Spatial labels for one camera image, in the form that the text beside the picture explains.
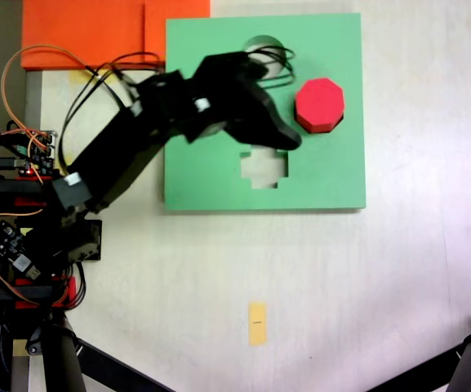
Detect thin black gripper wires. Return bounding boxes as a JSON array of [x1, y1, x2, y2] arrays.
[[247, 45, 298, 89]]

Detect yellow tape marker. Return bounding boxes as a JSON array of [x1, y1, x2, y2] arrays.
[[248, 302, 269, 347]]

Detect orange foam block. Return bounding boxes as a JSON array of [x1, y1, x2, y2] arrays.
[[20, 0, 211, 69]]

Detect red octagonal pillar block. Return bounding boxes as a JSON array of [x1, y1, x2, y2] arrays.
[[293, 77, 346, 135]]

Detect green circuit board with wires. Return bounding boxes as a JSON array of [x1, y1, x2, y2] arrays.
[[14, 129, 60, 179]]

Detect red printed base clamp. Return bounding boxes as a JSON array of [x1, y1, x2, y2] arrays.
[[12, 175, 56, 207], [12, 275, 78, 310]]

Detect black base cable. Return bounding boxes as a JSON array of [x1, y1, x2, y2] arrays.
[[69, 261, 88, 308]]

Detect black cable with white tag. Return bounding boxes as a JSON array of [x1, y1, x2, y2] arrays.
[[82, 64, 134, 108]]

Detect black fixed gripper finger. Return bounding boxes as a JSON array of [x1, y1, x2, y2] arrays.
[[229, 79, 304, 151]]

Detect long orange wire loop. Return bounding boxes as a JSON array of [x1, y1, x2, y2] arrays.
[[0, 43, 90, 218]]

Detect green shape sorter board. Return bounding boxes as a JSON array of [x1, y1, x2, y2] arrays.
[[162, 12, 368, 212]]

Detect thin black tripod strut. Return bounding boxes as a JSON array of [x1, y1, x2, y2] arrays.
[[365, 345, 464, 392], [73, 336, 177, 392]]

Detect yellow tape strip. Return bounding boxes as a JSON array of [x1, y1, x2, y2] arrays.
[[68, 69, 117, 86]]

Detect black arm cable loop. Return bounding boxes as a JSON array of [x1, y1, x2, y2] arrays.
[[57, 51, 167, 169]]

